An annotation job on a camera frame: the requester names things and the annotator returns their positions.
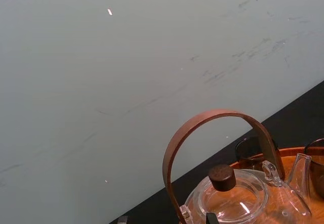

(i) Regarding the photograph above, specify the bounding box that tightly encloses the glass lid with dark knob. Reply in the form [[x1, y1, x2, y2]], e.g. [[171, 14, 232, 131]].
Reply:
[[197, 163, 269, 224]]

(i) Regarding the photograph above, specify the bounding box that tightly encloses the glass teapot with wooden handle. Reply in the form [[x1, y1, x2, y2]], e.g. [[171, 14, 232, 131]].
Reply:
[[163, 109, 313, 224]]

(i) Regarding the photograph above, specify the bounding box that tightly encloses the round wooden tray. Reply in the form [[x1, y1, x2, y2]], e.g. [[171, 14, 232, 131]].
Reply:
[[177, 145, 324, 224]]

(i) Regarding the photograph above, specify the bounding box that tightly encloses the smoked glass cup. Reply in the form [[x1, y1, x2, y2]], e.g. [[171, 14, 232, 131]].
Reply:
[[234, 136, 281, 170], [303, 138, 324, 199]]

